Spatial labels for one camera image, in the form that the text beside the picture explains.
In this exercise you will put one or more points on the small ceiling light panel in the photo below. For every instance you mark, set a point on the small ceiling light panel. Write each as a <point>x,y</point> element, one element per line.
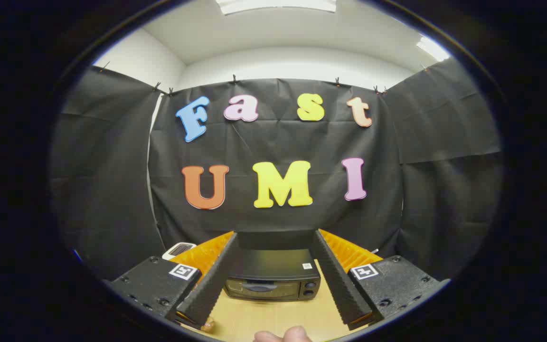
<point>432,49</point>

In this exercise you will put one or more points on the long ceiling light panel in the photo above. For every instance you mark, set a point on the long ceiling light panel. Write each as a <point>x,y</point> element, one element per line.
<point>278,4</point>

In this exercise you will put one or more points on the white toaster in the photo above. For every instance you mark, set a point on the white toaster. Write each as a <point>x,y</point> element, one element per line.
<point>178,250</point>

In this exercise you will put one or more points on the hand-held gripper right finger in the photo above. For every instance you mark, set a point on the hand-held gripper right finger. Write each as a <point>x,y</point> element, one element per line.
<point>337,282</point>

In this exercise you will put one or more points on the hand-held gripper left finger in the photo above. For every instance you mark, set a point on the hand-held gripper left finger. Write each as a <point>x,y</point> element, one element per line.
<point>214,285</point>

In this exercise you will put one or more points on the black toaster oven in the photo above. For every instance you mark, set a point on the black toaster oven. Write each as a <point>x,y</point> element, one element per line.
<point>273,266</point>

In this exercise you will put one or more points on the row of black cloth clips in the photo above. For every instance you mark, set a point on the row of black cloth clips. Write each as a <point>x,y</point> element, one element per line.
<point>234,79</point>

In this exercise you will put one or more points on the black backdrop cloth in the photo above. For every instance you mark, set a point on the black backdrop cloth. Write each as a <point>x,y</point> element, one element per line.
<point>278,137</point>

